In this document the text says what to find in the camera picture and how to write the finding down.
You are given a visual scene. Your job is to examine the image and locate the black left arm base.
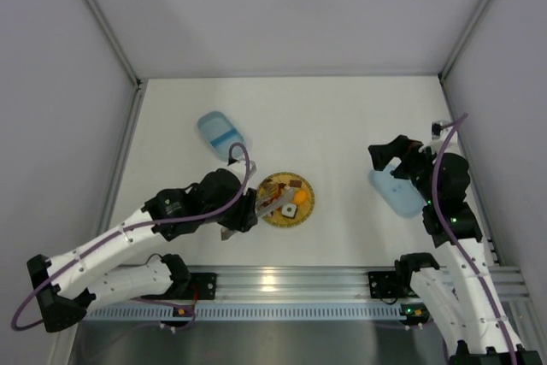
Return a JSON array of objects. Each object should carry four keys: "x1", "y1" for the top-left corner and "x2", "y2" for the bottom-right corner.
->
[{"x1": 142, "y1": 272, "x2": 218, "y2": 301}]

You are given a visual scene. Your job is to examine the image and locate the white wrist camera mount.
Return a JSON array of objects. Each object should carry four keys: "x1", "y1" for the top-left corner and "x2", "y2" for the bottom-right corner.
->
[
  {"x1": 226, "y1": 156, "x2": 256, "y2": 179},
  {"x1": 429, "y1": 121, "x2": 459, "y2": 153}
]

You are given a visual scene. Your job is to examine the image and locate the dark grilled fish food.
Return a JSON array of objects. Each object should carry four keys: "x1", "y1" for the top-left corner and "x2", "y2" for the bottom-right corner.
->
[{"x1": 260, "y1": 178, "x2": 285, "y2": 192}]

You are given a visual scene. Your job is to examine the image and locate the light blue lunch box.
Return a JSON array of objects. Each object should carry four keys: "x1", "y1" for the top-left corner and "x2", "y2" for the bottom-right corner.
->
[{"x1": 197, "y1": 111, "x2": 245, "y2": 162}]

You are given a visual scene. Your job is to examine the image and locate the metal tongs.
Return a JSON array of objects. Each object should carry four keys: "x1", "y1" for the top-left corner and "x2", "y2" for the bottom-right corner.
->
[{"x1": 221, "y1": 187, "x2": 297, "y2": 241}]

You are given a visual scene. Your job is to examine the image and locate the round bamboo plate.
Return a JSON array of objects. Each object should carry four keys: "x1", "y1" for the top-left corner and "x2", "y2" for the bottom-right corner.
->
[{"x1": 256, "y1": 172, "x2": 315, "y2": 229}]

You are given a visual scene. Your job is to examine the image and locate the rice sushi roll piece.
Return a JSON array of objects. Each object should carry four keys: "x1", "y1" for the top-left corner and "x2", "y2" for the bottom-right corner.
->
[{"x1": 281, "y1": 203, "x2": 297, "y2": 219}]

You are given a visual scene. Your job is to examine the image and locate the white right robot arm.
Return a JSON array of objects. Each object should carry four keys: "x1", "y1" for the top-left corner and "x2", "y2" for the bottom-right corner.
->
[{"x1": 368, "y1": 135, "x2": 542, "y2": 364}]

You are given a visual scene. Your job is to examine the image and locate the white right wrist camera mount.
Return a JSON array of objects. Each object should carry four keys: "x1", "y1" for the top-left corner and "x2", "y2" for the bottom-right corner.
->
[{"x1": 429, "y1": 121, "x2": 459, "y2": 153}]

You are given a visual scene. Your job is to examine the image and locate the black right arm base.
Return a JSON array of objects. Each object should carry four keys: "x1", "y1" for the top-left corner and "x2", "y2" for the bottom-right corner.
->
[{"x1": 368, "y1": 270, "x2": 416, "y2": 303}]

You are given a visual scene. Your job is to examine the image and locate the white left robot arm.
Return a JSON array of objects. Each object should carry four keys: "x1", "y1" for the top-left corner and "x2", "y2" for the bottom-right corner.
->
[{"x1": 26, "y1": 163, "x2": 257, "y2": 333}]

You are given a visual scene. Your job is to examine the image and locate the orange fish-shaped food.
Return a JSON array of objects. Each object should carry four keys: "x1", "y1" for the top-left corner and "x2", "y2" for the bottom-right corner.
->
[{"x1": 291, "y1": 190, "x2": 308, "y2": 206}]

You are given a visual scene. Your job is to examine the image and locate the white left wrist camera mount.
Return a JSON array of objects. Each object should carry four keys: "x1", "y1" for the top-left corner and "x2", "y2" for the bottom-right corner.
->
[{"x1": 226, "y1": 156, "x2": 256, "y2": 179}]

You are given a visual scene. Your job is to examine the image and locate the light blue lunch box lid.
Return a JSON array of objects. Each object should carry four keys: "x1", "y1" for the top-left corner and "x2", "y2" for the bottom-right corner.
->
[{"x1": 368, "y1": 164, "x2": 425, "y2": 219}]

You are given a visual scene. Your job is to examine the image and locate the slotted grey cable duct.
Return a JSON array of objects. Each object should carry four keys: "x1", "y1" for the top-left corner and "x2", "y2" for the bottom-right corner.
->
[{"x1": 85, "y1": 302, "x2": 411, "y2": 321}]

